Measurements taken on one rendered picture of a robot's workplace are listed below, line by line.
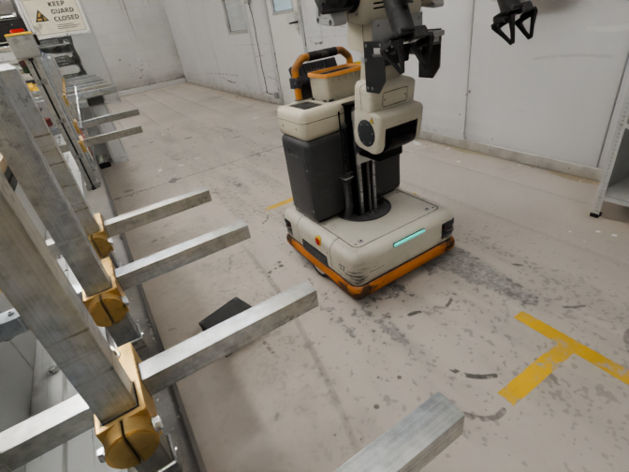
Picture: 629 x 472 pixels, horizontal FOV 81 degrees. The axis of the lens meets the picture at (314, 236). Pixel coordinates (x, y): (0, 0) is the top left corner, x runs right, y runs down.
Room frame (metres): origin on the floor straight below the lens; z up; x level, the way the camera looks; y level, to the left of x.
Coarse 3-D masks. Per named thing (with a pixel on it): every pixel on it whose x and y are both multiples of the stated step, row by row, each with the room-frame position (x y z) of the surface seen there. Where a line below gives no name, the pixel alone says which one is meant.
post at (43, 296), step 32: (0, 192) 0.25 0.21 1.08; (0, 224) 0.25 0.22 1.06; (32, 224) 0.28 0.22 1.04; (0, 256) 0.24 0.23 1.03; (32, 256) 0.25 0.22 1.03; (0, 288) 0.24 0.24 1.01; (32, 288) 0.25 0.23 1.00; (64, 288) 0.26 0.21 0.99; (32, 320) 0.24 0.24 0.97; (64, 320) 0.25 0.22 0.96; (64, 352) 0.24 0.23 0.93; (96, 352) 0.25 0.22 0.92; (96, 384) 0.24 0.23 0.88; (128, 384) 0.27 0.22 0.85; (96, 416) 0.24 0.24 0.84; (160, 448) 0.25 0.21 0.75
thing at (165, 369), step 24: (288, 288) 0.42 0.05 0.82; (312, 288) 0.41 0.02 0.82; (264, 312) 0.38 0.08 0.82; (288, 312) 0.38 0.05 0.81; (216, 336) 0.35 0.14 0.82; (240, 336) 0.35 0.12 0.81; (168, 360) 0.32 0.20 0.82; (192, 360) 0.32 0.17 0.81; (216, 360) 0.33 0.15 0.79; (144, 384) 0.29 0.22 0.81; (168, 384) 0.30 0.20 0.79; (72, 408) 0.27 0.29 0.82; (24, 432) 0.25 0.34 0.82; (48, 432) 0.25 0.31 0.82; (72, 432) 0.26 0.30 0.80; (0, 456) 0.23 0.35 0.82; (24, 456) 0.24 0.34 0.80
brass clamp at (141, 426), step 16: (128, 352) 0.33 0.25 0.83; (128, 368) 0.31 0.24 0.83; (144, 400) 0.26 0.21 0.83; (128, 416) 0.24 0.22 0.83; (144, 416) 0.25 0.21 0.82; (96, 432) 0.23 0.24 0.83; (112, 432) 0.23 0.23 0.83; (128, 432) 0.22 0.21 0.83; (144, 432) 0.23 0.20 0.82; (160, 432) 0.25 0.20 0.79; (112, 448) 0.22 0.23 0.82; (128, 448) 0.22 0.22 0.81; (144, 448) 0.22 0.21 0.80; (112, 464) 0.21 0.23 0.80; (128, 464) 0.22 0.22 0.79
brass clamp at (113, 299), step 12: (108, 264) 0.55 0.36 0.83; (108, 288) 0.47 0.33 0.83; (120, 288) 0.50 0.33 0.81; (84, 300) 0.45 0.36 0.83; (96, 300) 0.45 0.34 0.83; (108, 300) 0.45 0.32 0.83; (120, 300) 0.46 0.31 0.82; (96, 312) 0.44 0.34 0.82; (108, 312) 0.45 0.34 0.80; (120, 312) 0.45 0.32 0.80; (96, 324) 0.43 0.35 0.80; (108, 324) 0.44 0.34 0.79
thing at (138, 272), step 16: (240, 224) 0.63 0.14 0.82; (192, 240) 0.60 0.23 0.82; (208, 240) 0.59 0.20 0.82; (224, 240) 0.60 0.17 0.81; (240, 240) 0.62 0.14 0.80; (160, 256) 0.56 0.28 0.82; (176, 256) 0.56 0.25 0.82; (192, 256) 0.57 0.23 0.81; (128, 272) 0.53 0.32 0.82; (144, 272) 0.54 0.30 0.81; (160, 272) 0.55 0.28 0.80; (80, 288) 0.50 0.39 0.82; (0, 320) 0.45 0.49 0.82; (16, 320) 0.45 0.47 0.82; (0, 336) 0.44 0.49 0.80
